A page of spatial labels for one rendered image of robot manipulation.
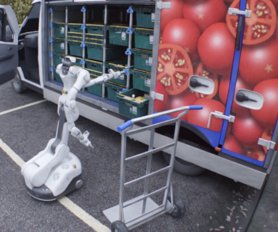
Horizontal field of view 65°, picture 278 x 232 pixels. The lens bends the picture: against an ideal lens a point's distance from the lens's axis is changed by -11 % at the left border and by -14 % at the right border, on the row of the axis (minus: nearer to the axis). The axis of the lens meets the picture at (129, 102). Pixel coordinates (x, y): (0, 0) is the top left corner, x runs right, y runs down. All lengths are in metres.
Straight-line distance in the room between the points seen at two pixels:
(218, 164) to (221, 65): 1.10
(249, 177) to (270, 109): 0.79
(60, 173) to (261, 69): 2.24
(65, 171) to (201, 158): 1.51
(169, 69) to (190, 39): 0.43
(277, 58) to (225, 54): 0.51
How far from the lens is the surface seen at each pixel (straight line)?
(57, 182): 2.63
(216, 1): 2.48
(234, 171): 2.81
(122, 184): 2.01
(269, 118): 2.47
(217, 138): 2.70
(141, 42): 3.12
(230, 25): 2.43
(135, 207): 2.71
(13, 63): 5.65
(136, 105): 2.97
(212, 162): 2.85
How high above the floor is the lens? 1.92
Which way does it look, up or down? 21 degrees down
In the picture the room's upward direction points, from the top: 3 degrees clockwise
